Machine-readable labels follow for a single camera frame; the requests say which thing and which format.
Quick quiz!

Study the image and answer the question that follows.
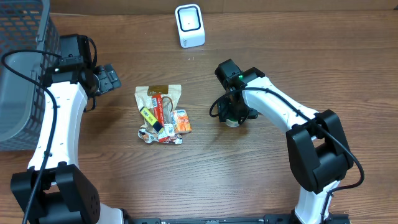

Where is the silver red crinkled wrapper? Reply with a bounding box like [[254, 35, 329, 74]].
[[137, 124, 183, 145]]

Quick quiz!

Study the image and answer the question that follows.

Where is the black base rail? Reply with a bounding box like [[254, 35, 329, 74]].
[[126, 215, 292, 224]]

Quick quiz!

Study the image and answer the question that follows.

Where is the grey plastic mesh basket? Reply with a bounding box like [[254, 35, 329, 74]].
[[1, 0, 61, 151]]

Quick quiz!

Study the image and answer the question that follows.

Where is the yellow highlighter marker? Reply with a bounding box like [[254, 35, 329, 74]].
[[140, 106, 164, 133]]

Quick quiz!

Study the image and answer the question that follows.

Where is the red snack stick packet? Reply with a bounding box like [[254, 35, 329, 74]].
[[152, 94, 164, 126]]

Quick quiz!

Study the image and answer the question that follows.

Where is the small orange snack packet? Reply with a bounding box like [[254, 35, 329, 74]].
[[172, 110, 192, 134]]

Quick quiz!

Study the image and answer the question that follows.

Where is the white barcode scanner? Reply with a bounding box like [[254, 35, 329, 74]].
[[175, 4, 205, 49]]

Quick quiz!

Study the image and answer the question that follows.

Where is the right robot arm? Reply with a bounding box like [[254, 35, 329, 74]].
[[212, 59, 354, 223]]

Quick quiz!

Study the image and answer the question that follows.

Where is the green lid knorr cup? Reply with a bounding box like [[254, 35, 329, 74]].
[[225, 119, 239, 128]]

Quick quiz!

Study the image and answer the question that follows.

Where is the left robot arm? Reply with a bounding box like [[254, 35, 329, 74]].
[[11, 34, 131, 223]]

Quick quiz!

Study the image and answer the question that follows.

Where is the beige brown snack pouch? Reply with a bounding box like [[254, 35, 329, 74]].
[[134, 85, 182, 124]]

